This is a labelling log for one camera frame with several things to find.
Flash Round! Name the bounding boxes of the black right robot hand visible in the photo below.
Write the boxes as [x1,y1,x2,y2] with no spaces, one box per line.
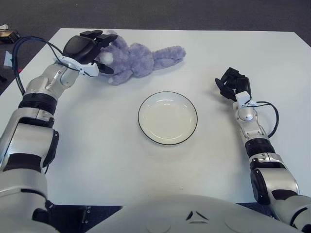
[214,67,251,101]

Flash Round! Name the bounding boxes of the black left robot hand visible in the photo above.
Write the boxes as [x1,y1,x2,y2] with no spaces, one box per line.
[63,30,119,75]

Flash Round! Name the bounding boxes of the purple plush bunny doll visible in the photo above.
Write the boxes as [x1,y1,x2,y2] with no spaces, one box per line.
[93,29,187,86]

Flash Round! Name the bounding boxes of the white plate with black rim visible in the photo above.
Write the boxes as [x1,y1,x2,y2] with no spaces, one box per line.
[138,91,198,146]

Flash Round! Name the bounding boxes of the dark box on floor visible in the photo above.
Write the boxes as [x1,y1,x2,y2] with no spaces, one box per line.
[0,29,20,44]

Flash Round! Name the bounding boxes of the grey robot torso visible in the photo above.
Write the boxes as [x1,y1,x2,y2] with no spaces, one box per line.
[85,194,304,233]

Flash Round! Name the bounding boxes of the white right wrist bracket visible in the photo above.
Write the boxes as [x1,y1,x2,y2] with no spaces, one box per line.
[235,91,257,109]

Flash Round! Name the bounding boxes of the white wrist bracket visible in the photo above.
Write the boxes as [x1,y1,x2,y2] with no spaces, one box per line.
[57,56,100,78]
[235,91,257,109]

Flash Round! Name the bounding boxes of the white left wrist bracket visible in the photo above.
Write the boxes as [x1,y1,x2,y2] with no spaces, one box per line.
[57,56,100,78]

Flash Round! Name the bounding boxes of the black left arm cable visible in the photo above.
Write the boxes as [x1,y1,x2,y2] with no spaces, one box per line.
[12,35,82,95]

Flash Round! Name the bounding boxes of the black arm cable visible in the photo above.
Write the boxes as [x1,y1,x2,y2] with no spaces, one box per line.
[252,100,279,139]
[12,35,82,95]

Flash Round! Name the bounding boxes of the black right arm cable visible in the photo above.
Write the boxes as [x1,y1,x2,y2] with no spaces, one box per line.
[252,100,279,139]

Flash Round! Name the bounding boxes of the pale blue cable tag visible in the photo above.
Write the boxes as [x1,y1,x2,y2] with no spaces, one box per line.
[3,50,14,66]

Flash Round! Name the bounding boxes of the black bracket under table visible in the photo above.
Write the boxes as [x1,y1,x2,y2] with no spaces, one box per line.
[82,206,94,224]

